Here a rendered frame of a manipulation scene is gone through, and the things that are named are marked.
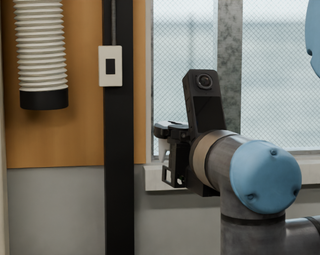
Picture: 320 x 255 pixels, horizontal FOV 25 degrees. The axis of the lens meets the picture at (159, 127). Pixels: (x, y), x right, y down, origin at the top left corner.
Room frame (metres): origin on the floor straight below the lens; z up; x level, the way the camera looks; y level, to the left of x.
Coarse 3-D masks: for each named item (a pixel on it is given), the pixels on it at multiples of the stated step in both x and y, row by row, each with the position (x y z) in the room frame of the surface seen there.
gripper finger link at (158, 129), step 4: (156, 124) 1.04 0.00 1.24; (160, 124) 1.05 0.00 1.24; (156, 128) 1.02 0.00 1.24; (160, 128) 1.01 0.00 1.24; (164, 128) 1.00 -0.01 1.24; (156, 132) 1.02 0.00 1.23; (160, 132) 1.01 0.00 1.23; (164, 132) 1.00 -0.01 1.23; (168, 132) 1.00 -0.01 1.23; (156, 136) 1.02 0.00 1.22; (160, 136) 1.01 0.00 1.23; (164, 136) 1.01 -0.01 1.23
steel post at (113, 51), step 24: (120, 0) 2.40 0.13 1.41; (120, 24) 2.40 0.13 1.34; (120, 48) 2.37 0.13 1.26; (120, 72) 2.37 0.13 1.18; (120, 96) 2.39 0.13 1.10; (120, 120) 2.39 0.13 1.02; (120, 144) 2.39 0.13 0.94; (120, 168) 2.39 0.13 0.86; (120, 192) 2.39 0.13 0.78; (120, 216) 2.39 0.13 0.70; (120, 240) 2.39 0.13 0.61
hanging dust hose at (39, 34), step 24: (24, 0) 2.25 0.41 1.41; (48, 0) 2.25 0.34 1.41; (24, 24) 2.25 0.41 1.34; (48, 24) 2.26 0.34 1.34; (24, 48) 2.26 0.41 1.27; (48, 48) 2.26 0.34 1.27; (24, 72) 2.26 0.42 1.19; (48, 72) 2.25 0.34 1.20; (24, 96) 2.26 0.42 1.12; (48, 96) 2.25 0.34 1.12
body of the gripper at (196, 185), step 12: (180, 132) 0.97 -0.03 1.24; (180, 144) 0.97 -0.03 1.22; (180, 156) 0.97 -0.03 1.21; (192, 156) 0.91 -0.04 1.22; (168, 168) 0.99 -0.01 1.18; (180, 168) 0.97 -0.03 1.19; (192, 168) 0.92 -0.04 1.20; (192, 180) 0.95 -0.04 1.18; (204, 192) 0.92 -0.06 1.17; (216, 192) 0.93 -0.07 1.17
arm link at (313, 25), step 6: (312, 0) 0.59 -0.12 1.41; (318, 0) 0.58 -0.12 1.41; (312, 6) 0.59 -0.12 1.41; (318, 6) 0.58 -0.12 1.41; (306, 12) 0.60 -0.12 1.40; (312, 12) 0.59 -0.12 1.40; (318, 12) 0.58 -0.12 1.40; (306, 18) 0.60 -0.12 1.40; (312, 18) 0.59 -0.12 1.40; (318, 18) 0.58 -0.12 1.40; (306, 24) 0.59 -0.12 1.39; (312, 24) 0.58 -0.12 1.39; (318, 24) 0.58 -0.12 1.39; (306, 30) 0.59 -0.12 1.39; (312, 30) 0.58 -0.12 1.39; (318, 30) 0.58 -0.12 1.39; (306, 36) 0.59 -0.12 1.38; (312, 36) 0.58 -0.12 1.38; (318, 36) 0.57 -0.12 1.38; (306, 42) 0.59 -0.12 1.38; (312, 42) 0.58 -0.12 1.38; (318, 42) 0.57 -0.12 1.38; (306, 48) 0.59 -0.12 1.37; (312, 48) 0.58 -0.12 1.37; (318, 48) 0.57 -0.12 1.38; (312, 54) 0.58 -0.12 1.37; (318, 54) 0.57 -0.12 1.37; (312, 60) 0.58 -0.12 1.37; (318, 60) 0.57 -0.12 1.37; (312, 66) 0.58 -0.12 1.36; (318, 66) 0.57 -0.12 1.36; (318, 72) 0.57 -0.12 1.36
